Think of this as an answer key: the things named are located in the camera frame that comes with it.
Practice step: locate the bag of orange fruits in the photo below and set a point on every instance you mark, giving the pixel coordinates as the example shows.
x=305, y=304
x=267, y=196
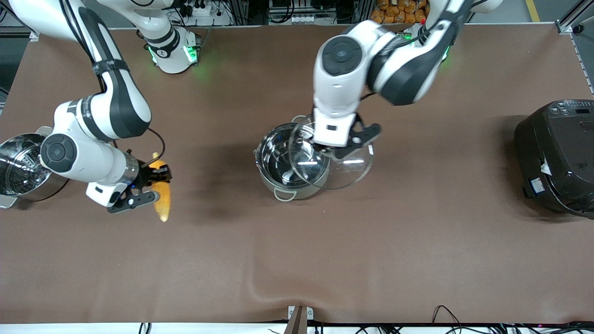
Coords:
x=399, y=16

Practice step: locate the stainless steel steamer pot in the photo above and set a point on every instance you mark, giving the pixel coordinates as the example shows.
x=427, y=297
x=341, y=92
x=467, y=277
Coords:
x=18, y=167

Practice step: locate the small white power strip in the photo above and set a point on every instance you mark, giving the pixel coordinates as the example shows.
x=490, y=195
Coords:
x=304, y=19

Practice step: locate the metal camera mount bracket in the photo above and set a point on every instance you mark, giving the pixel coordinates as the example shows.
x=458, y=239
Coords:
x=300, y=320

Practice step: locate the yellow corn cob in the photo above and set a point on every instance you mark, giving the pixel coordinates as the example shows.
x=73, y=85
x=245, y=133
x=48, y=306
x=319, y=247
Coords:
x=163, y=204

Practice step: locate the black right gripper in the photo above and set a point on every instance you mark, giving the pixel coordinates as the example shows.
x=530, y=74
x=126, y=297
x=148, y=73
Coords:
x=147, y=174

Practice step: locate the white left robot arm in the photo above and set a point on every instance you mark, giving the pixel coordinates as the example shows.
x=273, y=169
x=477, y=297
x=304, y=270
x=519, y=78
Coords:
x=343, y=83

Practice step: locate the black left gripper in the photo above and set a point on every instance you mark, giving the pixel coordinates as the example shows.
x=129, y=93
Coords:
x=318, y=147

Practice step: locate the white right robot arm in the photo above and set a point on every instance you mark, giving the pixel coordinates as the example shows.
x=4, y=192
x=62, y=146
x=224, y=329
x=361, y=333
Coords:
x=116, y=102

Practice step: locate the brown table cover mat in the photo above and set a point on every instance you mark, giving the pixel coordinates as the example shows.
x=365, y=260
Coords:
x=417, y=255

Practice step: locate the aluminium frame profile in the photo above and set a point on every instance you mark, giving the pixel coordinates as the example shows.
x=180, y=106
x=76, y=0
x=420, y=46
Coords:
x=575, y=18

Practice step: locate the glass pot lid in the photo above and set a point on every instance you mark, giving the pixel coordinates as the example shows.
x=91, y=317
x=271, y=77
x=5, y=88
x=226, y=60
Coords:
x=352, y=171

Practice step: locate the large white power strip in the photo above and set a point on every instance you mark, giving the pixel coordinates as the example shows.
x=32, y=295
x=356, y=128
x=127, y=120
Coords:
x=199, y=9

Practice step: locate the black rice cooker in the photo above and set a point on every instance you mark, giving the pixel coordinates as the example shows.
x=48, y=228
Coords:
x=557, y=153

